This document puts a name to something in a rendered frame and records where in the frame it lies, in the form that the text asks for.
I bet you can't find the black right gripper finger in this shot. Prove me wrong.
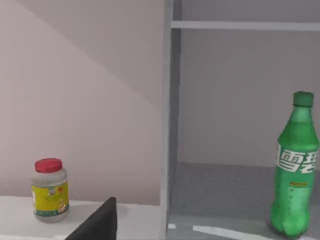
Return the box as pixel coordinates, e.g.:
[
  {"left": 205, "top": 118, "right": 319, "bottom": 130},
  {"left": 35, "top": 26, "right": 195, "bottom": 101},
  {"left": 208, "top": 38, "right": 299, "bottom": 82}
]
[{"left": 64, "top": 196, "right": 118, "bottom": 240}]

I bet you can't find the red-lidded jar with yellow label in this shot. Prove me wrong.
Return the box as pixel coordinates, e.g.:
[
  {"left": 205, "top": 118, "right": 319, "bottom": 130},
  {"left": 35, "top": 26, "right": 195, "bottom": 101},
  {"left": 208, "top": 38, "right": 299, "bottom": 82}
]
[{"left": 30, "top": 157, "right": 70, "bottom": 223}]

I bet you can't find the grey open cabinet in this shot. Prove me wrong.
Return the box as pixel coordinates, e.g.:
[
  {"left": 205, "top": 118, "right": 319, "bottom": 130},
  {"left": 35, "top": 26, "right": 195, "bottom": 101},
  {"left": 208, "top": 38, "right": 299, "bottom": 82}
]
[{"left": 158, "top": 0, "right": 320, "bottom": 240}]

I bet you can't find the green bottle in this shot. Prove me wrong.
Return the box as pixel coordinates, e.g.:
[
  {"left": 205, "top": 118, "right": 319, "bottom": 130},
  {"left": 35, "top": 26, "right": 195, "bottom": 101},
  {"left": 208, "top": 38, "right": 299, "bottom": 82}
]
[{"left": 268, "top": 90, "right": 320, "bottom": 238}]

